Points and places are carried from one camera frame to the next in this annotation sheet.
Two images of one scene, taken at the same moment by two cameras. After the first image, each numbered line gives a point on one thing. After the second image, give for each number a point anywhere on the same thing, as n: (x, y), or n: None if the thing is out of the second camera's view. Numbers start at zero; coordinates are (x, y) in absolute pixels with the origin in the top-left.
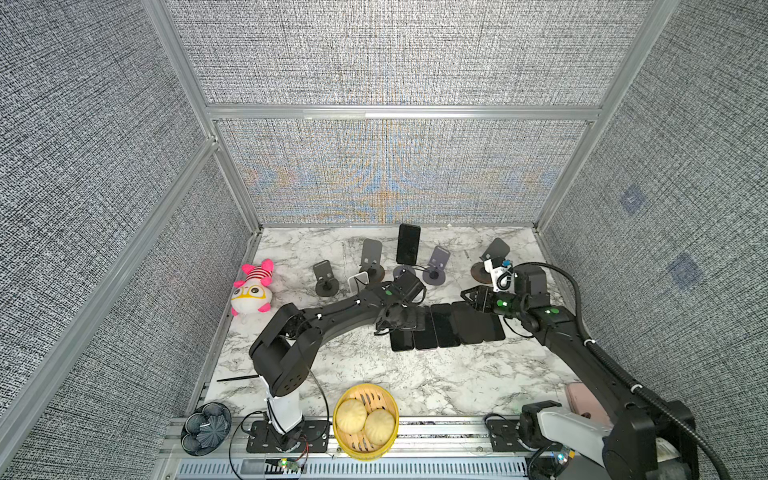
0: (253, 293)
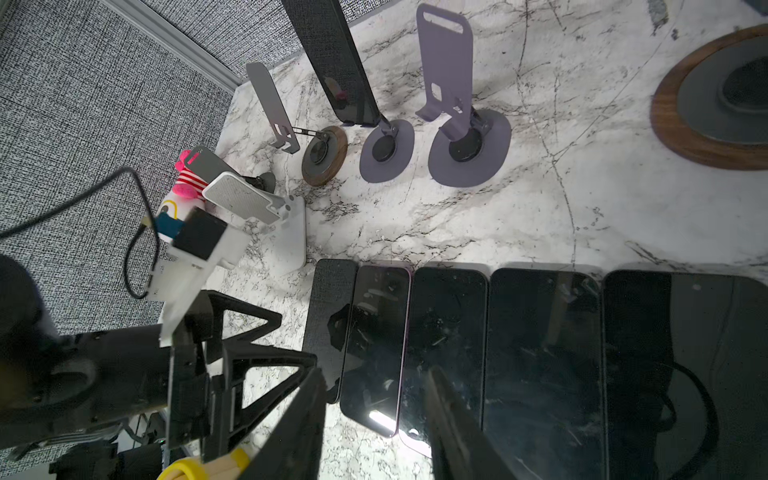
0: (187, 195)
